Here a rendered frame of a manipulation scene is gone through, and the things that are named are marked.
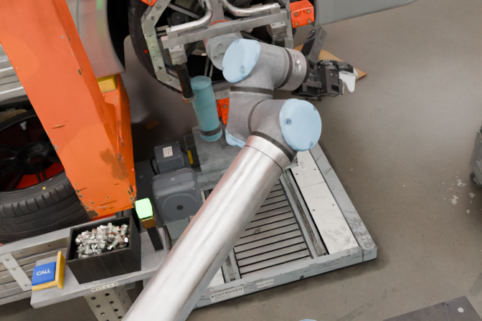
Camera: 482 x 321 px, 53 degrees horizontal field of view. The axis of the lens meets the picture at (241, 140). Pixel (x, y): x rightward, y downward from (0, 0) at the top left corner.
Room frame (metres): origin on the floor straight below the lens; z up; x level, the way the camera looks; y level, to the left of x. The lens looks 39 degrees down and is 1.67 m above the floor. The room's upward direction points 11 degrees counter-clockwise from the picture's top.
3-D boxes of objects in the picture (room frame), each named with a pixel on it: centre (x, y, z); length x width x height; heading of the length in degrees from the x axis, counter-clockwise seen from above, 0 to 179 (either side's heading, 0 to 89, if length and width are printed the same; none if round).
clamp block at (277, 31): (1.48, -0.19, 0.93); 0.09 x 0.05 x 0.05; 6
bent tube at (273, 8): (1.56, -0.11, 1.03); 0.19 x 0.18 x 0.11; 6
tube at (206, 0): (1.54, 0.09, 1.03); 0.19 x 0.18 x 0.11; 6
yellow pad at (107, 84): (1.75, 0.53, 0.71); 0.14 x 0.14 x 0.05; 6
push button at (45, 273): (1.01, 0.69, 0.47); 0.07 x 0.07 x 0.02; 6
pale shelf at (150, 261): (1.02, 0.52, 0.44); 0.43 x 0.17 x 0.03; 96
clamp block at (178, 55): (1.45, 0.15, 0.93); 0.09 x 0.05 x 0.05; 6
